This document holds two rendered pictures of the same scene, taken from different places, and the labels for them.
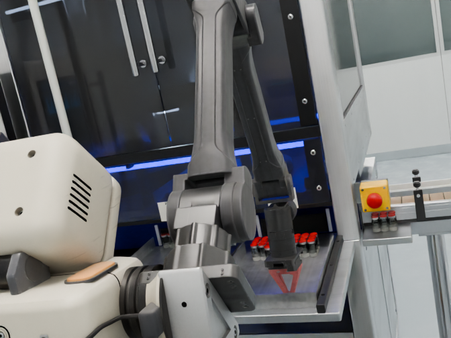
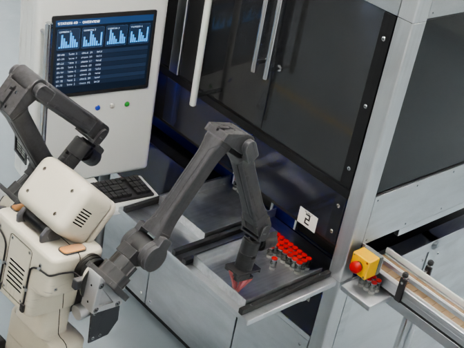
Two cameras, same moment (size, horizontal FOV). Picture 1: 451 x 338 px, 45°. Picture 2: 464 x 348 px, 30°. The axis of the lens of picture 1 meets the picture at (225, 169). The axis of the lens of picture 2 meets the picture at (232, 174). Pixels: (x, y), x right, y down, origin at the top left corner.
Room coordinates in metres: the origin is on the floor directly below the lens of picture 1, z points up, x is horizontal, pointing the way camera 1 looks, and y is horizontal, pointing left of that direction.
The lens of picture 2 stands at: (-0.90, -0.90, 2.57)
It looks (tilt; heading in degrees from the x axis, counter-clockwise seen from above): 30 degrees down; 24
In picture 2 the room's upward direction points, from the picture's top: 11 degrees clockwise
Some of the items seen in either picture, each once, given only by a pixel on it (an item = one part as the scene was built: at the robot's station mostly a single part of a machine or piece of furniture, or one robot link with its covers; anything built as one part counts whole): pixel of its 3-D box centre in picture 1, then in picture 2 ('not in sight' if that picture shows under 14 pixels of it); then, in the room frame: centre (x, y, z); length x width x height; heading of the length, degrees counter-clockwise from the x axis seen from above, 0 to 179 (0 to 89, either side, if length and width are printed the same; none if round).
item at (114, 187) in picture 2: not in sight; (98, 192); (1.38, 0.65, 0.82); 0.40 x 0.14 x 0.02; 152
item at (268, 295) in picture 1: (274, 269); (257, 266); (1.28, -0.07, 0.90); 0.34 x 0.26 x 0.04; 160
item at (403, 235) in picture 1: (387, 232); (368, 291); (1.45, -0.41, 0.87); 0.14 x 0.13 x 0.02; 160
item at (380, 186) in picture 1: (375, 195); (365, 262); (1.41, -0.38, 0.99); 0.08 x 0.07 x 0.07; 160
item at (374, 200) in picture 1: (374, 200); (356, 266); (1.37, -0.37, 0.99); 0.04 x 0.04 x 0.04; 70
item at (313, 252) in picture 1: (283, 249); (282, 255); (1.38, -0.11, 0.90); 0.18 x 0.02 x 0.05; 70
